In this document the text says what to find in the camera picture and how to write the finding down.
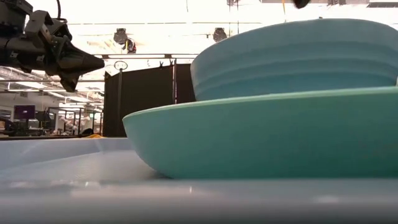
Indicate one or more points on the blue plastic bowl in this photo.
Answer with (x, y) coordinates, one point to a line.
(295, 62)

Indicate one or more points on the black partition screen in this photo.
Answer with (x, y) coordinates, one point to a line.
(143, 102)

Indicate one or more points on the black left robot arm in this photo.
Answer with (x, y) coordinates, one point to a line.
(12, 15)

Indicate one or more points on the black round ceiling fixture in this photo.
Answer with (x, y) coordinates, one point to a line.
(219, 34)

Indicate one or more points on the light blue plastic tray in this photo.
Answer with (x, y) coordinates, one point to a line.
(77, 193)

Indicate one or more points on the grey left wrist camera bracket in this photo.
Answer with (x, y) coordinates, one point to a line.
(38, 26)

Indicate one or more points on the purple lit monitor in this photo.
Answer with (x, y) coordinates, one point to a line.
(24, 112)

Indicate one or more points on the teal plastic plate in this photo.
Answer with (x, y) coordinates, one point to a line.
(264, 137)

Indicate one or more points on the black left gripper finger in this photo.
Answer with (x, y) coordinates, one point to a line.
(70, 82)
(77, 62)

